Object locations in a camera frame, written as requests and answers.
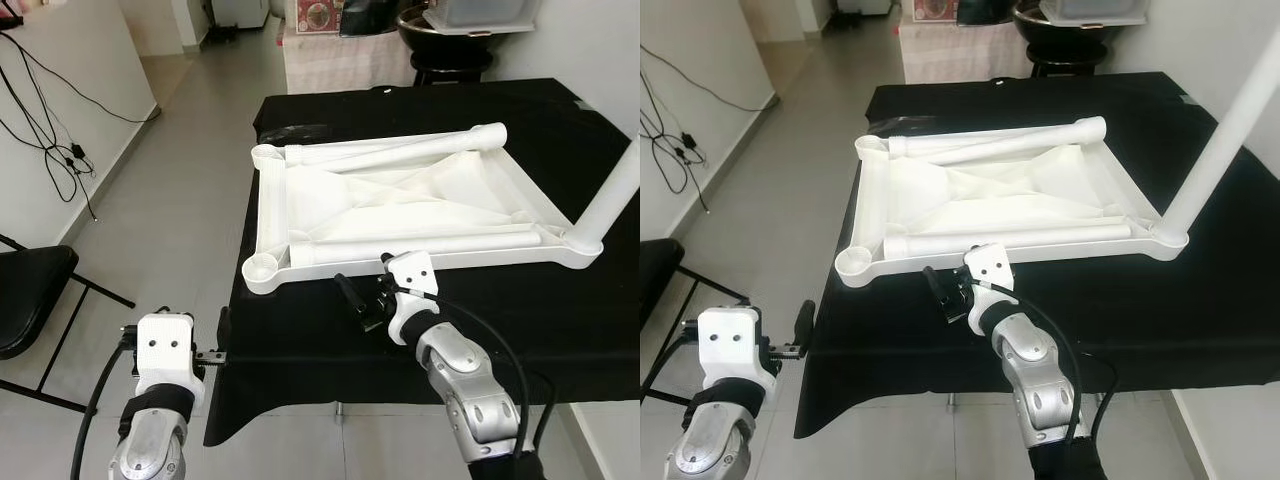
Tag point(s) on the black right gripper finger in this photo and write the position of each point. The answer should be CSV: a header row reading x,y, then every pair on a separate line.
x,y
937,289
350,296

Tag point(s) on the white plastic table leg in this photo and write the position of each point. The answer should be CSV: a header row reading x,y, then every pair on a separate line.
x,y
390,163
1215,150
420,243
1000,155
610,200
1020,240
420,141
1020,135

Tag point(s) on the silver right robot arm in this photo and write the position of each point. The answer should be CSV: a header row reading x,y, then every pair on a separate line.
x,y
1040,390
470,390

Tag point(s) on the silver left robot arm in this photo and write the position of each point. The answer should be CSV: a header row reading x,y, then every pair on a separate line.
x,y
150,450
715,450

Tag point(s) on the white plastic children table top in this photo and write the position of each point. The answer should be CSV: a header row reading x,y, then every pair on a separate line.
x,y
1000,190
400,200

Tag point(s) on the black tablecloth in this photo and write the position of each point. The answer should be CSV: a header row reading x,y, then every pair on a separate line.
x,y
300,340
1150,330

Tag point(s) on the black folding chair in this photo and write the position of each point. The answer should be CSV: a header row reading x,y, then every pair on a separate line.
x,y
660,280
35,290

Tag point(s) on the pink patterned cloth bench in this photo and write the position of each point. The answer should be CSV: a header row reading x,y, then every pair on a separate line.
x,y
345,65
965,55

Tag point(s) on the red printed box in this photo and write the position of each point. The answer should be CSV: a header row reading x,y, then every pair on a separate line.
x,y
937,10
320,15

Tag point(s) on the black bag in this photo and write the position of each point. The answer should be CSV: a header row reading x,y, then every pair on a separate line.
x,y
985,10
370,15

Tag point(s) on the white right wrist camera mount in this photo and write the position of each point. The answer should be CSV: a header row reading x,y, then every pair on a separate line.
x,y
410,272
990,265

